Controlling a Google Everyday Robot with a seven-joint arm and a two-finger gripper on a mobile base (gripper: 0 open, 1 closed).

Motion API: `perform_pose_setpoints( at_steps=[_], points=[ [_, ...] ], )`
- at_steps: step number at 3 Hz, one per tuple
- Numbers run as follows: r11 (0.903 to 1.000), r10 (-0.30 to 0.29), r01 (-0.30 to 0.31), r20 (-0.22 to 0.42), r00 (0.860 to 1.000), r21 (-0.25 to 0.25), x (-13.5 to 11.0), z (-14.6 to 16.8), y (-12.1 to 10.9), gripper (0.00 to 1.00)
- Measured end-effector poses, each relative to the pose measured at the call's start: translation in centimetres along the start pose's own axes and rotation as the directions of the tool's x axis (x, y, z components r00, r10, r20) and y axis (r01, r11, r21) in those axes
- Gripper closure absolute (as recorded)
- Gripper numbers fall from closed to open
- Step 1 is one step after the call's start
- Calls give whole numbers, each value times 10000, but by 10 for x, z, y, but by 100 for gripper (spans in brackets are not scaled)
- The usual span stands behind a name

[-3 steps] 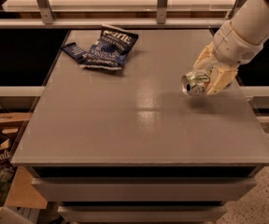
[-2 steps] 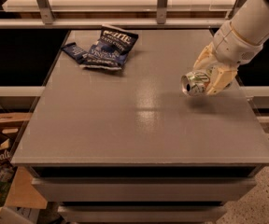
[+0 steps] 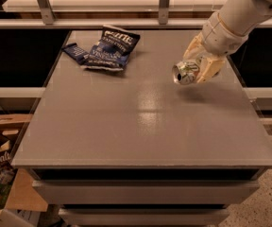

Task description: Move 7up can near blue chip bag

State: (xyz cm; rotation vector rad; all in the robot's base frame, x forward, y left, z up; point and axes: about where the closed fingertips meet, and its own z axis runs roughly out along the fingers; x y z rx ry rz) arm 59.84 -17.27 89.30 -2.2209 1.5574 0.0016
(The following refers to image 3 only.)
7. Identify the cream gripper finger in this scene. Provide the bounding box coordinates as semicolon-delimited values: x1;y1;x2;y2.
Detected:
182;33;209;61
195;53;226;83

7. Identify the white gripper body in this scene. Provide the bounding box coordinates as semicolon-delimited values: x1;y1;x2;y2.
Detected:
201;12;248;57

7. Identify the crushed 7up can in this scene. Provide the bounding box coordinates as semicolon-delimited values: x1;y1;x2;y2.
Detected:
172;60;200;85

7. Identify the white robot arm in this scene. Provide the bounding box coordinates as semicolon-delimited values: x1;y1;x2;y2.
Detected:
173;0;272;84

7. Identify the blue chip bag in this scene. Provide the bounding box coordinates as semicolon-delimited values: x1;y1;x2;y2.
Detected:
62;26;141;72

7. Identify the grey drawer cabinet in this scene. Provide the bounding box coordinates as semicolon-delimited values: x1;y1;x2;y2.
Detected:
10;28;272;227

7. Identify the upper grey drawer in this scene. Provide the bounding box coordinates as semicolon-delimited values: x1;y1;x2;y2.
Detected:
32;181;259;204

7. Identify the grey drawer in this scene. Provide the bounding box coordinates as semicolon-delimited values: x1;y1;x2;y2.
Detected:
59;208;229;227
32;181;259;204

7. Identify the lower grey drawer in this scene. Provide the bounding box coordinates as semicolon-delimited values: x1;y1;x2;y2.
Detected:
59;208;229;227

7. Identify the cardboard box with snacks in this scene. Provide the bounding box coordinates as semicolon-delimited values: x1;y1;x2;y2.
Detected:
0;113;47;227

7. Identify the metal frame rail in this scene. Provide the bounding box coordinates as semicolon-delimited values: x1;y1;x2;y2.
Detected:
0;0;272;30

